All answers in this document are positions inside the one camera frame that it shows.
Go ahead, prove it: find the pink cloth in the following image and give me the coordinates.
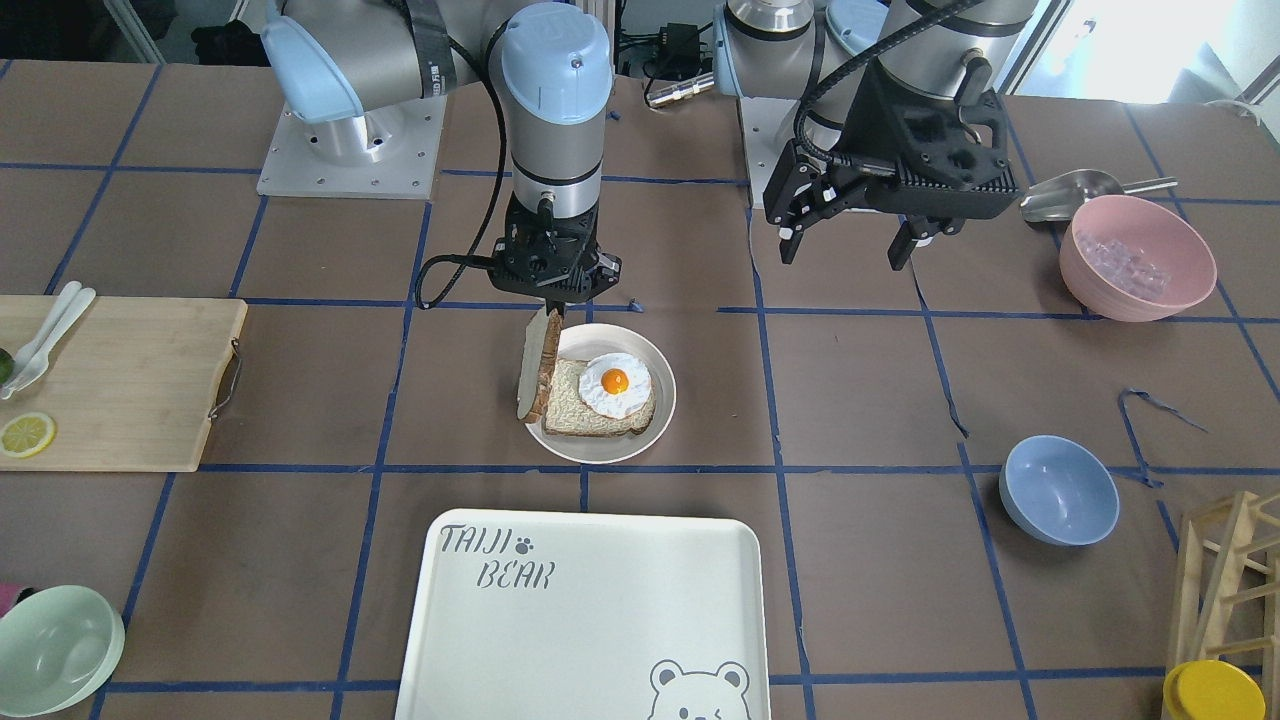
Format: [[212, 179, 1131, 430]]
[[0, 582, 38, 618]]

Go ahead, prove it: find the white round plate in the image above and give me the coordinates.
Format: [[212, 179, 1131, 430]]
[[517, 320, 677, 464]]

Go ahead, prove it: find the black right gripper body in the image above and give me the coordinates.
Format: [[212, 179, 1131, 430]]
[[488, 197, 622, 304]]

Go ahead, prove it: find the fried egg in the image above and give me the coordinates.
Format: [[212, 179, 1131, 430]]
[[579, 352, 653, 420]]

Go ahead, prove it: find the pink bowl with ice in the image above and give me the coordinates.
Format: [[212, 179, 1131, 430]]
[[1059, 195, 1219, 322]]

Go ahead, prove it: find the green avocado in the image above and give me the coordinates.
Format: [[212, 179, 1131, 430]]
[[0, 348, 17, 386]]

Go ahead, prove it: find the bread slice on plate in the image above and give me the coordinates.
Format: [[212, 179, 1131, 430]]
[[540, 357, 657, 438]]

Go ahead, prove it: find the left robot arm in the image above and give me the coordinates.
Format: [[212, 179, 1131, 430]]
[[713, 1, 1036, 270]]

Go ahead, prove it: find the white plastic spoon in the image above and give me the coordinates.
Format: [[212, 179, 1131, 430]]
[[3, 281, 83, 401]]

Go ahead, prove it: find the metal scoop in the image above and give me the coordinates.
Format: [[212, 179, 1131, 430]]
[[1019, 169, 1179, 224]]

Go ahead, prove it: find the yellow cup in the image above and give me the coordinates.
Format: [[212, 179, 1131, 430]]
[[1160, 659, 1267, 719]]

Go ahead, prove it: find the white plastic fork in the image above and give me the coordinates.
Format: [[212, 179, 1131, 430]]
[[5, 288, 99, 396]]

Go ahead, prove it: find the wooden cup rack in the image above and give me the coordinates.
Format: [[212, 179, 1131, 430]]
[[1167, 491, 1277, 694]]

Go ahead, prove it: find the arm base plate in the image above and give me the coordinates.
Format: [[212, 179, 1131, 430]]
[[739, 97, 799, 208], [256, 97, 447, 201]]

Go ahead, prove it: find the blue bowl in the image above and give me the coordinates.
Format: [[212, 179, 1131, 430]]
[[998, 436, 1120, 547]]

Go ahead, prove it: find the lemon slice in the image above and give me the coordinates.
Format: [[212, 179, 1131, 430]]
[[1, 413, 58, 459]]

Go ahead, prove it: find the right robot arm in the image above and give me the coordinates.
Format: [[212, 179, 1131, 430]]
[[259, 1, 622, 309]]

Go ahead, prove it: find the white bear tray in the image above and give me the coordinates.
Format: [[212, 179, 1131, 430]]
[[396, 509, 771, 719]]

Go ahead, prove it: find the wooden cutting board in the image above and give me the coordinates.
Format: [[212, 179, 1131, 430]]
[[1, 296, 248, 471]]

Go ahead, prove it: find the bread slice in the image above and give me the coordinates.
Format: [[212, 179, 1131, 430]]
[[540, 357, 657, 438], [516, 309, 563, 424]]

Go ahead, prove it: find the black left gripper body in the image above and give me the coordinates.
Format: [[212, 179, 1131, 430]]
[[840, 61, 1021, 220]]

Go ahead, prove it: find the green bowl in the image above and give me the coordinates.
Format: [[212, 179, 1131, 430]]
[[1, 585, 125, 717]]

